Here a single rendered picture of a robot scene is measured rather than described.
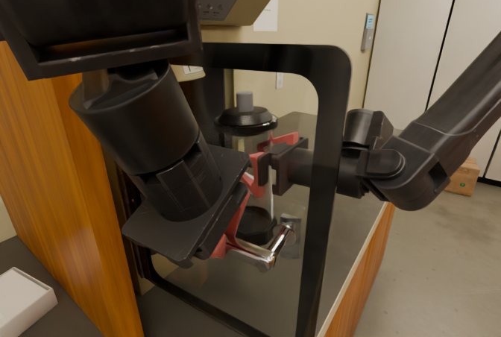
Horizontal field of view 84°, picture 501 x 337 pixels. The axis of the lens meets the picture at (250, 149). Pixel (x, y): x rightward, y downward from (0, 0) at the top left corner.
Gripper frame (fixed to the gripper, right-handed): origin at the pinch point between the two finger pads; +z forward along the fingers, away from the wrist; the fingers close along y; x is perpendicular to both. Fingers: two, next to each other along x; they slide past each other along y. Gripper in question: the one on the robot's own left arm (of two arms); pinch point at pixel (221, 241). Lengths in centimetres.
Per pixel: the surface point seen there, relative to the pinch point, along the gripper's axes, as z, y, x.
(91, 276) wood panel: 8.1, 8.8, -19.5
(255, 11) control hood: -7.7, -39.6, -14.1
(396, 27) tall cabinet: 112, -296, -9
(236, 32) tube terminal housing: -4.1, -38.9, -18.9
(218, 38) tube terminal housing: -5.5, -33.3, -19.5
